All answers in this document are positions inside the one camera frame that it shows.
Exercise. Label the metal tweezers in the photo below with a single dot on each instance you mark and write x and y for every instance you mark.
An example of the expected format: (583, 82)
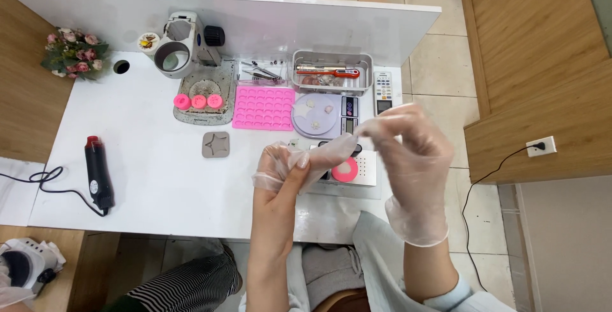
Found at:
(260, 73)

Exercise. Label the pink flower bouquet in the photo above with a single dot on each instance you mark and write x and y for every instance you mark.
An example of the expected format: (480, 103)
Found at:
(76, 54)

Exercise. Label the small round printed tin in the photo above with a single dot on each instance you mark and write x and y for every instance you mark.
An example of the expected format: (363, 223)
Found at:
(148, 43)

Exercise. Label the grey star silicone mould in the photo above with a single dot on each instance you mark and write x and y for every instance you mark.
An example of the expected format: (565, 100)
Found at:
(216, 144)

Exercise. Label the person's left hand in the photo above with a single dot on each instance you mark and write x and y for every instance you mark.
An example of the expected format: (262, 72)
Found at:
(282, 178)

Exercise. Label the person's right hand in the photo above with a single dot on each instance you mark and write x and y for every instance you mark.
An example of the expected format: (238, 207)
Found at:
(416, 168)

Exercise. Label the pink silicone mould tray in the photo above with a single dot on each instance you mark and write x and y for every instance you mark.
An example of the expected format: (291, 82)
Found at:
(263, 109)

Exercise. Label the white remote control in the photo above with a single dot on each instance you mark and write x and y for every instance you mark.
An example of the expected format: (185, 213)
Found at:
(383, 89)

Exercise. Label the black heat gun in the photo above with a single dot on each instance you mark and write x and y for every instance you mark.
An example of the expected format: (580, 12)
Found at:
(98, 173)

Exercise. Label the white metal heating plate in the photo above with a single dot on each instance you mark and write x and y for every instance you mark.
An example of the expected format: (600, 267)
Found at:
(367, 168)

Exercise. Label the grey plastic basket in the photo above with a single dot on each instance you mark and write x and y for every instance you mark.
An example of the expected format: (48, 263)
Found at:
(332, 61)

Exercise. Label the white wall socket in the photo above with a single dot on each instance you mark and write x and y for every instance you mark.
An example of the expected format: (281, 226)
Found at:
(541, 146)

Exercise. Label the clear plastic tool box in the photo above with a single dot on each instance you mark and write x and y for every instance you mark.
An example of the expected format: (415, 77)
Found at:
(263, 70)

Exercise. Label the red probe thermometer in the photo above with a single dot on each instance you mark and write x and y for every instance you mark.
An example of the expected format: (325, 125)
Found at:
(334, 72)

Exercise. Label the striped trousers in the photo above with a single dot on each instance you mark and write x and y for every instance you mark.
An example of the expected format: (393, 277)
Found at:
(191, 285)

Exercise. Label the wooden cabinet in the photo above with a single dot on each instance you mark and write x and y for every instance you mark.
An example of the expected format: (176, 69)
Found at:
(540, 73)

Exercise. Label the pink round flat mould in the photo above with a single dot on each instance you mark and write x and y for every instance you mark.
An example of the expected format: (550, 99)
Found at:
(345, 171)

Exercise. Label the pink round silicone mould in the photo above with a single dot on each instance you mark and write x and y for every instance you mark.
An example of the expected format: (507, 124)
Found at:
(215, 100)
(199, 101)
(182, 101)

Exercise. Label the white lab coat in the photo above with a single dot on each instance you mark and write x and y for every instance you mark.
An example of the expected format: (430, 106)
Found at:
(377, 264)

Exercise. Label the white partition board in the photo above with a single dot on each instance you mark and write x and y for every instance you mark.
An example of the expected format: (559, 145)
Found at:
(263, 20)

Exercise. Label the white stereo microscope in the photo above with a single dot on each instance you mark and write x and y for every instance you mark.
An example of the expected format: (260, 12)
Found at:
(191, 49)

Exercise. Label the person's right fingers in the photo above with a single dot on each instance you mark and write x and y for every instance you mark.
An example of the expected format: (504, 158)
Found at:
(389, 121)

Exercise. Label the white machine with tissue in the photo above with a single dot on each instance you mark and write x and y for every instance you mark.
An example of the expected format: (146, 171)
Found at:
(26, 266)

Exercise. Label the purple digital scale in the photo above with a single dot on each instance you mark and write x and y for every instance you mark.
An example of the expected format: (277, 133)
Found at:
(320, 121)

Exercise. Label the clear plastic glove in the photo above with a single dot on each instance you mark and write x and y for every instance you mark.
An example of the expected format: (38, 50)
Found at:
(330, 152)

